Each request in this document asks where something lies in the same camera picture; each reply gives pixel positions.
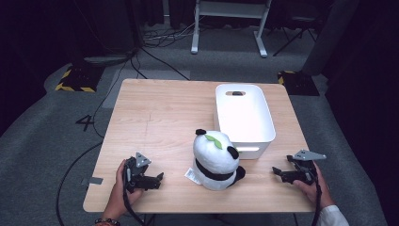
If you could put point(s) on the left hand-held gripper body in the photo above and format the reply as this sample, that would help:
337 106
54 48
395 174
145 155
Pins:
133 175

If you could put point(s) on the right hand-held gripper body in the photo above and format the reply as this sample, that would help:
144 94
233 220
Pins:
306 168

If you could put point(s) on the panda plush toy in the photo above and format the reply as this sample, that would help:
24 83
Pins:
213 157

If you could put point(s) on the white plastic storage bin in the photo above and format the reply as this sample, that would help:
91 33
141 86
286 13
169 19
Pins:
244 116

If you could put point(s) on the person's right hand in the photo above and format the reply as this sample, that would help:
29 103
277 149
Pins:
318 193

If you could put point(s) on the person's left hand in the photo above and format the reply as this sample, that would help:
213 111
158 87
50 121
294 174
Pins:
119 201

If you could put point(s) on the grey tape piece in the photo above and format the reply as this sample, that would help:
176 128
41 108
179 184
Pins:
95 180

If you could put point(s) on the grey round stand base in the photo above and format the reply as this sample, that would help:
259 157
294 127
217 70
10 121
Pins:
106 59

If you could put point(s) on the black tripod stand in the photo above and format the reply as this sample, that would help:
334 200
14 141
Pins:
295 36

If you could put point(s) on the grey curtain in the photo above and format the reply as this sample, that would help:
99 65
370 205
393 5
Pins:
329 37

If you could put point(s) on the black yellow striped base plate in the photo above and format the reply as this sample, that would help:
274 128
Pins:
80 78
298 83

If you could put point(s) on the white metal desk frame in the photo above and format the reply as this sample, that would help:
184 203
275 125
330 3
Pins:
230 9

